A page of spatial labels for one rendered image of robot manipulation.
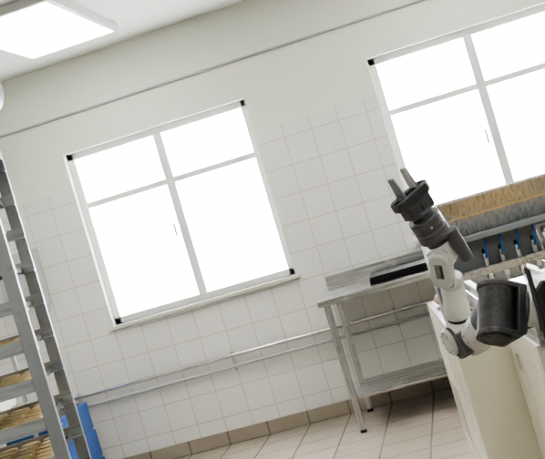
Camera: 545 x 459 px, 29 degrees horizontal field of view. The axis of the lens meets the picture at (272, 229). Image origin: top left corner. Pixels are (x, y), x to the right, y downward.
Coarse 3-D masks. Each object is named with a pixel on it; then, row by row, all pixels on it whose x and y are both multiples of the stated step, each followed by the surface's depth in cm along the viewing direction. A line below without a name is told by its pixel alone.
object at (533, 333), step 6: (468, 282) 496; (468, 288) 493; (474, 288) 467; (474, 294) 475; (528, 330) 333; (534, 330) 318; (528, 336) 337; (534, 336) 323; (540, 336) 316; (540, 342) 316
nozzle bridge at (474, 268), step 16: (512, 224) 387; (528, 224) 386; (480, 240) 396; (496, 240) 396; (512, 240) 395; (528, 240) 395; (480, 256) 396; (496, 256) 396; (512, 256) 395; (528, 256) 390; (544, 256) 390; (464, 272) 394; (480, 272) 391
